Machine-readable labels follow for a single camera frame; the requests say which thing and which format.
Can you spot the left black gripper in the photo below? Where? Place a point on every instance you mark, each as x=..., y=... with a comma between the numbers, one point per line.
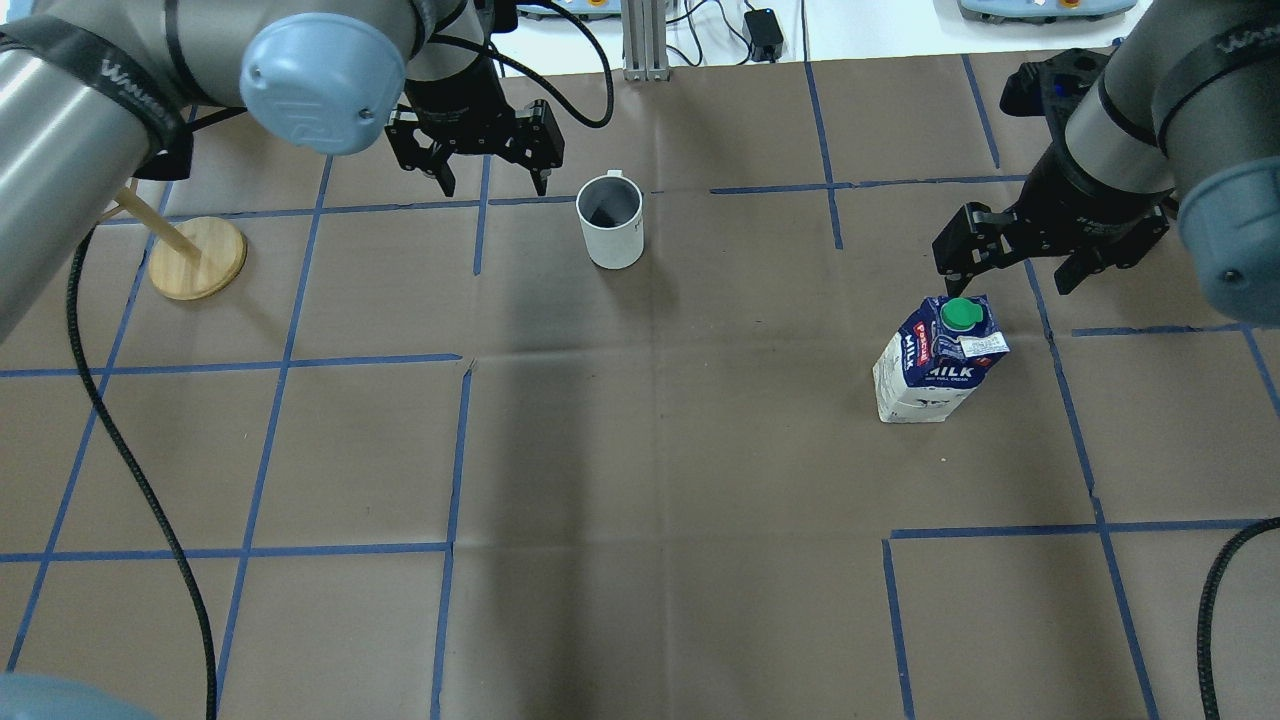
x=462, y=103

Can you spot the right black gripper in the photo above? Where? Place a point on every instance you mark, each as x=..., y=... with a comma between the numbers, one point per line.
x=1082, y=197

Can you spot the blue milk carton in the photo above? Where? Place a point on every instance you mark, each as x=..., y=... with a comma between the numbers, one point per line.
x=938, y=357

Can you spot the white grey mug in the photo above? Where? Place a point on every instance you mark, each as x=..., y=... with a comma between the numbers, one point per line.
x=610, y=209

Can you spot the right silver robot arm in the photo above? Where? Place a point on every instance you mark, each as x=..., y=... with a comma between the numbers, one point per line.
x=1177, y=126

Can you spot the wooden mug tree stand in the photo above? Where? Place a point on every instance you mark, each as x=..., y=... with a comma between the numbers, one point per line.
x=195, y=259

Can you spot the black power adapter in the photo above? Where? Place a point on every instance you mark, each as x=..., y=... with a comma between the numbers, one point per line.
x=762, y=30

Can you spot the brown paper table cover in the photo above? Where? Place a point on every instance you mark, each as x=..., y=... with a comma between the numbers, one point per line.
x=430, y=462

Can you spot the aluminium frame post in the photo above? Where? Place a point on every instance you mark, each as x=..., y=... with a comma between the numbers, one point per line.
x=644, y=36

